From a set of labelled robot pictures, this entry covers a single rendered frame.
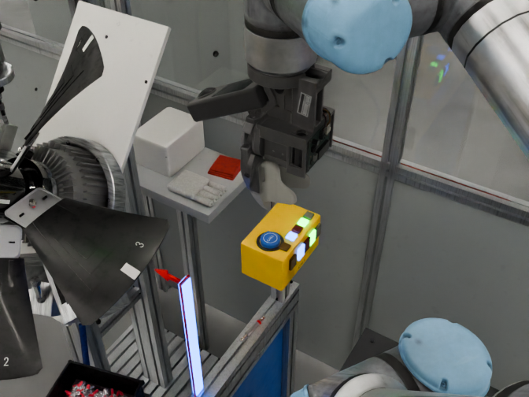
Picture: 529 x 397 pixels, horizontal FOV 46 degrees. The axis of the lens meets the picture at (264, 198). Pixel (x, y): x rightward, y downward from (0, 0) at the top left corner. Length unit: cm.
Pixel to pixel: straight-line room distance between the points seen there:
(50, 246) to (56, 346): 140
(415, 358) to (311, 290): 127
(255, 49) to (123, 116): 79
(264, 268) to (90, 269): 35
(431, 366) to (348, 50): 44
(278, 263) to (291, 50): 66
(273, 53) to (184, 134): 113
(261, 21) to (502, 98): 23
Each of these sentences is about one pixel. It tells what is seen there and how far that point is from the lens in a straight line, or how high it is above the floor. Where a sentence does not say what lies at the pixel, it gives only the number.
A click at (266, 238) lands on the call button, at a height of 108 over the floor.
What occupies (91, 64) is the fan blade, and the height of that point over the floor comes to 143.
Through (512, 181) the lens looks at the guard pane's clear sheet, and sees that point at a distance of 152.
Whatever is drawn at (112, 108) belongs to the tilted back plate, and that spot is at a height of 121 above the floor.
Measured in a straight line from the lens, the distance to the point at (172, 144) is 170.
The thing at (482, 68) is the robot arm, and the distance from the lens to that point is 55.
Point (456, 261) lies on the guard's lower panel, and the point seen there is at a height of 77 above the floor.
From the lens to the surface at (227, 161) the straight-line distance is 176.
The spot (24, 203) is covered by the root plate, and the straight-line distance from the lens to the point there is 123.
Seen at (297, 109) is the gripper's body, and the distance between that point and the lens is 66.
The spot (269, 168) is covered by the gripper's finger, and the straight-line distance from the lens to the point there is 72.
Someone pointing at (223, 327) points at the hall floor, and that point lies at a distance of 246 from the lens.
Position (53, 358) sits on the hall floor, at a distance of 249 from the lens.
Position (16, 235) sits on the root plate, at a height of 111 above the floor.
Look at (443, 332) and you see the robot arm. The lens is 84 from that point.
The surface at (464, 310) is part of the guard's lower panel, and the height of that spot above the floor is 60.
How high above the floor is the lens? 195
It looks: 41 degrees down
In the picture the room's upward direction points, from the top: straight up
